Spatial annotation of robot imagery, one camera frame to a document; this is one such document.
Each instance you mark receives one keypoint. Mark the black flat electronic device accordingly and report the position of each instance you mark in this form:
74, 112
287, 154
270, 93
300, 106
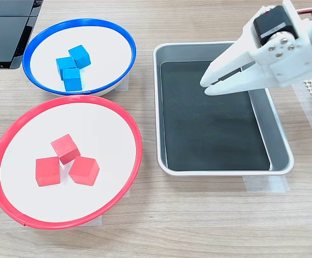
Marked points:
2, 37

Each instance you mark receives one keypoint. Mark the red cube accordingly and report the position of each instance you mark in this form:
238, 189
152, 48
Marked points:
47, 172
83, 170
65, 149

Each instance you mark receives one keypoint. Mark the blue-rimmed white plate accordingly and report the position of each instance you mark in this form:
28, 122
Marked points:
107, 48

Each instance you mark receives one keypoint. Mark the clear tape strip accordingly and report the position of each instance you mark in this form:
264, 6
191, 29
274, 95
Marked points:
265, 184
306, 110
124, 84
96, 222

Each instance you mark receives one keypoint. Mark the red-rimmed white plate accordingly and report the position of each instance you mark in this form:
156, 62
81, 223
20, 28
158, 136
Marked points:
104, 129

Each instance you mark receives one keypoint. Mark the blue cube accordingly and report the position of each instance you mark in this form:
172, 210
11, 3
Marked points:
80, 56
72, 80
64, 64

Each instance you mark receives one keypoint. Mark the black tray mat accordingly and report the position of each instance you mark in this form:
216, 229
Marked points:
212, 134

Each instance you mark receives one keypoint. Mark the steel tray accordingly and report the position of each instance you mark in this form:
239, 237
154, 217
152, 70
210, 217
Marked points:
279, 145

